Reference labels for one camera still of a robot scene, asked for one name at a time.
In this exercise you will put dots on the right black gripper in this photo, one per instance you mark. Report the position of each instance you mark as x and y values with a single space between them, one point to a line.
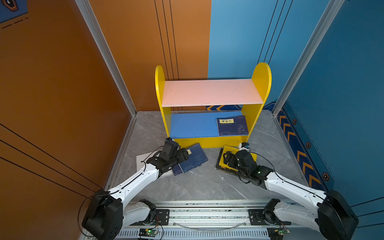
234 158

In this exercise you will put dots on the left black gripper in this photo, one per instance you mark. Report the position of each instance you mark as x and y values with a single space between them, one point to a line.
182 154

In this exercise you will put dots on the navy book yellow label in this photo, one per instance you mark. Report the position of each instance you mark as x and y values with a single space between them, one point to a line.
177 170
196 158
232 126

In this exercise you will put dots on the navy book front yellow label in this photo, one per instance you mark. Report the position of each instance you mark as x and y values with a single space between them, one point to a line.
232 126

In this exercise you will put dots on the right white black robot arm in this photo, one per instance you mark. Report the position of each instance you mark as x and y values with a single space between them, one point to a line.
325 212

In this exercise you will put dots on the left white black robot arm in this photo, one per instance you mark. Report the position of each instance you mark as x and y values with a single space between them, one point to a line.
109 212

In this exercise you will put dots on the yellow cartoon cover book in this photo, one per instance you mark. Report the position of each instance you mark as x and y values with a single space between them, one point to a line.
233 150

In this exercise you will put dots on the dark book under yellow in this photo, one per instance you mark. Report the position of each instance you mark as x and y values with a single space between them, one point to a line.
223 169

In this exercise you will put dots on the navy book bottom yellow label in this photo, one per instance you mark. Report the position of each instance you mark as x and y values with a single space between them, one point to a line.
177 170

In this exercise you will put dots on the white brown patterned booklet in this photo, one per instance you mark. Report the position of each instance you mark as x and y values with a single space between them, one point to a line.
141 160

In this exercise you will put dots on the yellow pink blue bookshelf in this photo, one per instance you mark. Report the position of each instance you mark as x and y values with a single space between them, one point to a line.
188 129

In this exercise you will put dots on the left green circuit board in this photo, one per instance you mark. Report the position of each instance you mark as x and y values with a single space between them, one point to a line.
148 233

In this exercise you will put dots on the right small circuit board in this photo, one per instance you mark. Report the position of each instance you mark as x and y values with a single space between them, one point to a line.
277 234

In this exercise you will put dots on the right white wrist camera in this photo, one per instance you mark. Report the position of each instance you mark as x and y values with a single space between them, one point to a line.
244 146

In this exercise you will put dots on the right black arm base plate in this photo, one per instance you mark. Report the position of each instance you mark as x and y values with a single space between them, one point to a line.
262 218

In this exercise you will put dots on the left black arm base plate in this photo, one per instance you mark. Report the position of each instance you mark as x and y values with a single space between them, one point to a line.
162 216

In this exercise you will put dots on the aluminium rail frame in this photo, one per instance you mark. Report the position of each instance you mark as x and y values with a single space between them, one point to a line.
205 218

